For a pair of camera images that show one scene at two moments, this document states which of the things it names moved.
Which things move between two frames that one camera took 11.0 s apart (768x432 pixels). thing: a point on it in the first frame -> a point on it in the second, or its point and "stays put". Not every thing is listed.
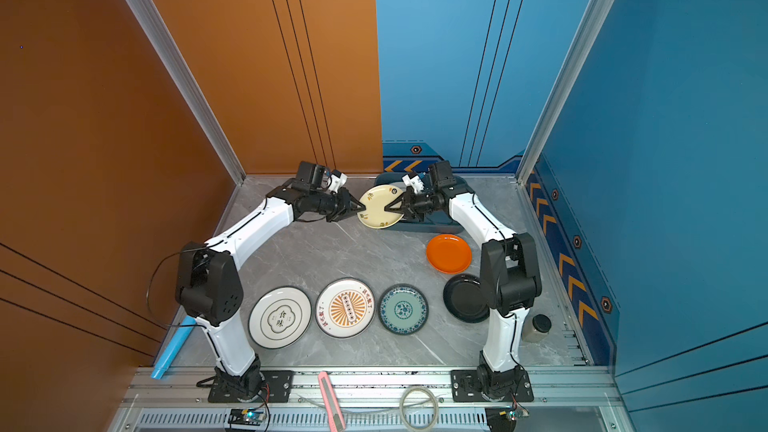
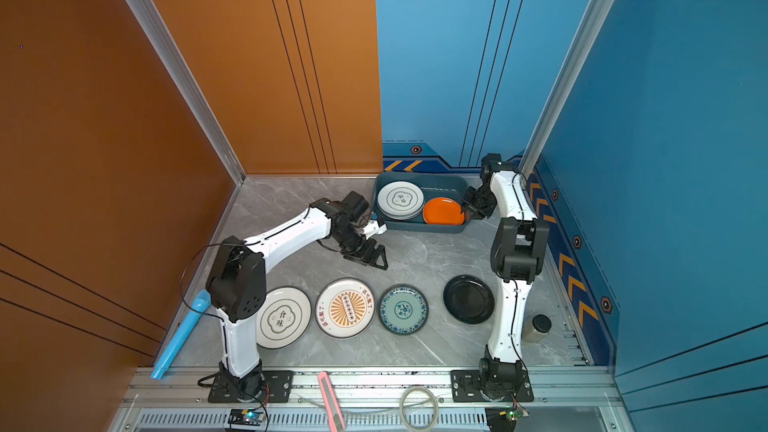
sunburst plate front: (344, 307) stays put
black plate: (465, 297) stays put
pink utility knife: (332, 405) stays put
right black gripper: (408, 205) -> (477, 213)
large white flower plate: (280, 317) stays put
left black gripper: (346, 205) -> (366, 256)
